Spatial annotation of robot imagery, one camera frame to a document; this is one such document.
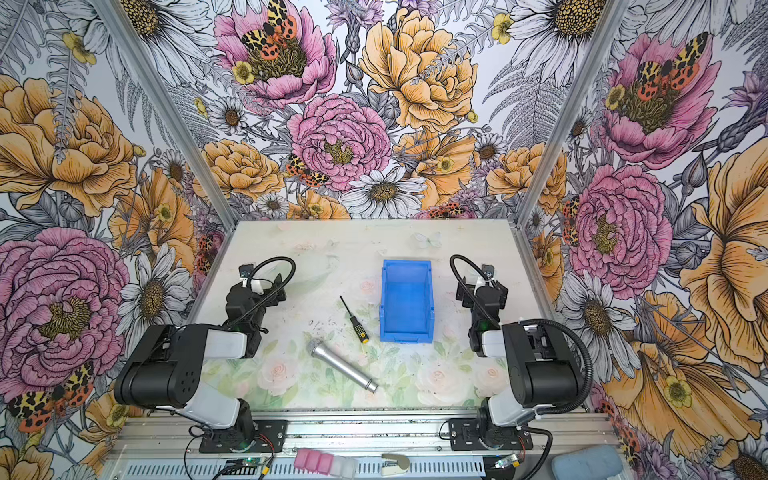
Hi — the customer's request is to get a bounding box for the black yellow screwdriver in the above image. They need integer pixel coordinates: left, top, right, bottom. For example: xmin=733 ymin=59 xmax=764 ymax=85
xmin=339 ymin=296 xmax=369 ymax=344

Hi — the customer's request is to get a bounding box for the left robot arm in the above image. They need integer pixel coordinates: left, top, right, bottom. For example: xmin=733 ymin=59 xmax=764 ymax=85
xmin=113 ymin=256 xmax=296 ymax=452

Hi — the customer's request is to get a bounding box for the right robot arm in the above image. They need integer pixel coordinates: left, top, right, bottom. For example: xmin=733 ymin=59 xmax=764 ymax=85
xmin=448 ymin=254 xmax=594 ymax=451

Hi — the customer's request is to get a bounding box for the blue plastic bin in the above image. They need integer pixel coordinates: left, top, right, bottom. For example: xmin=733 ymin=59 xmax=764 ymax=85
xmin=379 ymin=260 xmax=435 ymax=344

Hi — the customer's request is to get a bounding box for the silver microphone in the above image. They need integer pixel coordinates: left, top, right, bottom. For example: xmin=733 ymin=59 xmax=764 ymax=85
xmin=307 ymin=339 xmax=379 ymax=393

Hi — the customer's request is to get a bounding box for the beige tape dispenser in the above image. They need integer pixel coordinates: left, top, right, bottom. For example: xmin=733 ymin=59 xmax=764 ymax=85
xmin=380 ymin=453 xmax=411 ymax=478

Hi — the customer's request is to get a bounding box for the blue grey cloth pad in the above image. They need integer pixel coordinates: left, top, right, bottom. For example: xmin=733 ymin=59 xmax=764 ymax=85
xmin=551 ymin=445 xmax=624 ymax=480

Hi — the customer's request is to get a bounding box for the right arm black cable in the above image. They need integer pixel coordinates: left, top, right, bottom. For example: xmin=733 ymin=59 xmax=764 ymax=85
xmin=449 ymin=254 xmax=502 ymax=331

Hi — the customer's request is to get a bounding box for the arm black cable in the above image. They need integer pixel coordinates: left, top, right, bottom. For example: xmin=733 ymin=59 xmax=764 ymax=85
xmin=449 ymin=254 xmax=502 ymax=331
xmin=230 ymin=256 xmax=298 ymax=330

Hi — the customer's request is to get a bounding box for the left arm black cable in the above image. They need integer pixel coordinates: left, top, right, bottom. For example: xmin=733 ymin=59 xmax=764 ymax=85
xmin=230 ymin=256 xmax=298 ymax=330

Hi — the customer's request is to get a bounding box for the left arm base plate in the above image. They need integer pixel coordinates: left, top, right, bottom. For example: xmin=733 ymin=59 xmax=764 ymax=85
xmin=199 ymin=420 xmax=288 ymax=454

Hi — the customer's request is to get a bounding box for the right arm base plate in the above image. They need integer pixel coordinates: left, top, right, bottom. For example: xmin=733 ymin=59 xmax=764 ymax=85
xmin=447 ymin=418 xmax=533 ymax=452

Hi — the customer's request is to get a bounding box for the aluminium frame rail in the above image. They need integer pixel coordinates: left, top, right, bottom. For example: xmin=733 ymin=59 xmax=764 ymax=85
xmin=101 ymin=408 xmax=619 ymax=479

